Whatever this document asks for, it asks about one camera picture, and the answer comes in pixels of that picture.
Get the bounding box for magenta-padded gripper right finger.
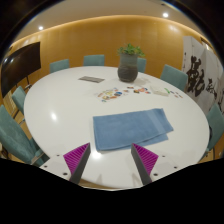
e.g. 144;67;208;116
130;142;183;187

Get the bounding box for white paper pad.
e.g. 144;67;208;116
149;85;170;97

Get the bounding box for green plant in grey pot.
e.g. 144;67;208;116
116;43;146;84

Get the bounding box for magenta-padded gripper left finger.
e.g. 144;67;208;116
39;142;92;185

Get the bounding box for white calligraphy folding screen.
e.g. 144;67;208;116
181;35;224;116

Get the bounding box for colourful sticker sheet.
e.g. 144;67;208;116
94;87;125;103

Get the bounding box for small colourful sticker cards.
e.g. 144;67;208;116
125;85;152;95

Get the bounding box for black television screen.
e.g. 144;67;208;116
0;41;42;98

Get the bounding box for blue towel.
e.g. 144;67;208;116
92;107;175;153

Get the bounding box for teal chairs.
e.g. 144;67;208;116
0;54;224;168

